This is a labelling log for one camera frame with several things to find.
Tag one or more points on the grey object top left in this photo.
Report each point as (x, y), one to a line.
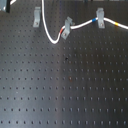
(5, 5)

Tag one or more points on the middle grey cable clip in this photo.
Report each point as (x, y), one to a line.
(67, 29)

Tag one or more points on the grey cable clip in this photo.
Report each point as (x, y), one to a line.
(67, 29)
(100, 16)
(37, 17)

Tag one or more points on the left grey cable clip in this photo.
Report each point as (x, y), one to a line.
(37, 17)

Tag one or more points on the right grey cable clip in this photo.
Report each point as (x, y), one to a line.
(100, 16)

